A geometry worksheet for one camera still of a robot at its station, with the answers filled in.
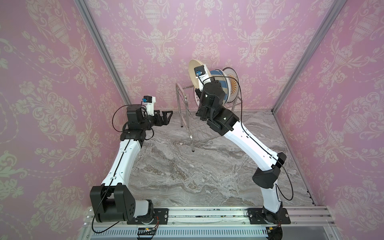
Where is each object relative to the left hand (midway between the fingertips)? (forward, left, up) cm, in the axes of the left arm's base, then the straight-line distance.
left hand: (166, 112), depth 77 cm
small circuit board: (-48, +8, -35) cm, 60 cm away
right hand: (+1, -23, +19) cm, 30 cm away
